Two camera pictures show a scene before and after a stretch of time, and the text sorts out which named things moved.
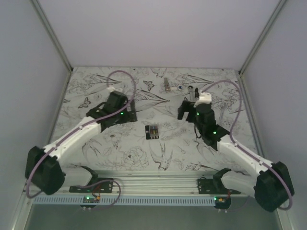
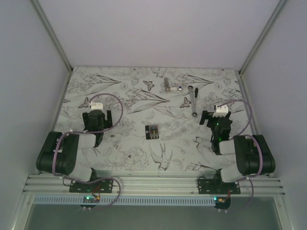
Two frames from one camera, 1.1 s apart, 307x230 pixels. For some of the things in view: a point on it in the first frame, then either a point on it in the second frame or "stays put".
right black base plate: x=213 y=186 stays put
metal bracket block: x=167 y=87 stays put
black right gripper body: x=188 y=106 -> x=211 y=121
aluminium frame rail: x=150 y=185 stays put
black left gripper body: x=126 y=116 -> x=107 y=123
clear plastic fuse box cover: x=153 y=131 stays put
